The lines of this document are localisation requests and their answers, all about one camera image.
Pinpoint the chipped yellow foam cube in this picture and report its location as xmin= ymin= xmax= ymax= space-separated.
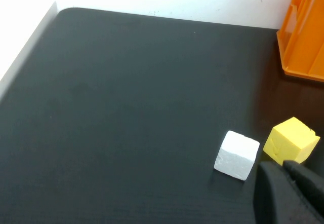
xmin=263 ymin=117 xmax=321 ymax=166

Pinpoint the white foam cube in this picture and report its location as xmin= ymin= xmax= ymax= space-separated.
xmin=214 ymin=130 xmax=261 ymax=181

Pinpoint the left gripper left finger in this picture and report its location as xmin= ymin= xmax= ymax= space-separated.
xmin=253 ymin=161 xmax=319 ymax=224

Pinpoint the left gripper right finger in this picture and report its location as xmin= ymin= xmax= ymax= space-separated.
xmin=282 ymin=159 xmax=324 ymax=224

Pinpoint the orange plastic cutlery holder crate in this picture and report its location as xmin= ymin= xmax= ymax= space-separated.
xmin=276 ymin=0 xmax=324 ymax=83

